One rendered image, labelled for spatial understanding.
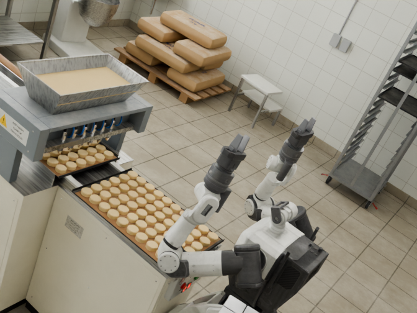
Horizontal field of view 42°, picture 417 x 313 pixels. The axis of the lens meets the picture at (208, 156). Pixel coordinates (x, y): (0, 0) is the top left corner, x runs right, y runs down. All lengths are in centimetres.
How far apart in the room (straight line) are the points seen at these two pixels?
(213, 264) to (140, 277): 54
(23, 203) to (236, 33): 459
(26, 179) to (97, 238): 42
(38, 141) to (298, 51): 441
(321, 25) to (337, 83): 65
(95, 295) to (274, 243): 97
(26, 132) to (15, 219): 43
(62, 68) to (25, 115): 38
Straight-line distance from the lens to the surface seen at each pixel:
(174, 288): 239
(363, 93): 612
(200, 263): 197
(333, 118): 627
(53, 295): 291
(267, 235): 211
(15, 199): 256
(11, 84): 324
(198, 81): 598
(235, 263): 196
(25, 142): 241
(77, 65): 272
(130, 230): 235
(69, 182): 257
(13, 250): 273
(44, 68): 259
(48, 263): 285
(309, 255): 214
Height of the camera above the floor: 235
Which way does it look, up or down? 27 degrees down
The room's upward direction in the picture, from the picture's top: 24 degrees clockwise
